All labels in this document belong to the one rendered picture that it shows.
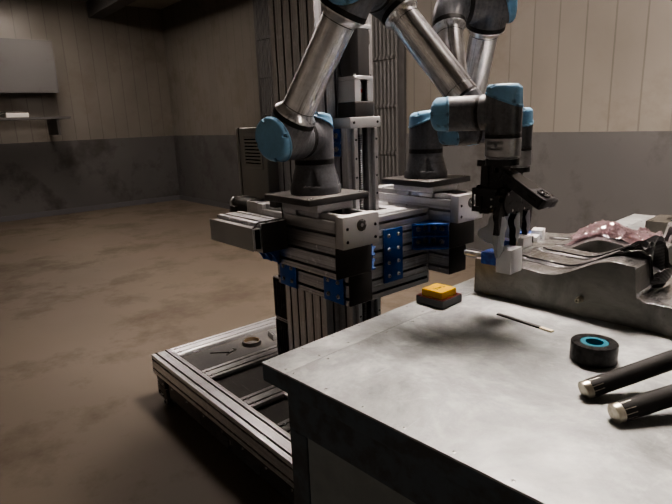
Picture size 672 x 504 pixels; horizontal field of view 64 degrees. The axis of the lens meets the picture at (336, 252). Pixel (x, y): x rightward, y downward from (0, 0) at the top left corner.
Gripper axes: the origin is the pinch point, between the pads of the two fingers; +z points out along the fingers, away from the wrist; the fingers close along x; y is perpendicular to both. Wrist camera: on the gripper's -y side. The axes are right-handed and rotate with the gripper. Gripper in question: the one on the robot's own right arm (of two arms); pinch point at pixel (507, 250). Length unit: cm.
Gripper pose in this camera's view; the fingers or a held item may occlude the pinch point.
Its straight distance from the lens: 124.4
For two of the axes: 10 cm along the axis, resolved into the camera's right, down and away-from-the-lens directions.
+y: -6.9, -1.5, 7.1
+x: -7.2, 1.9, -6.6
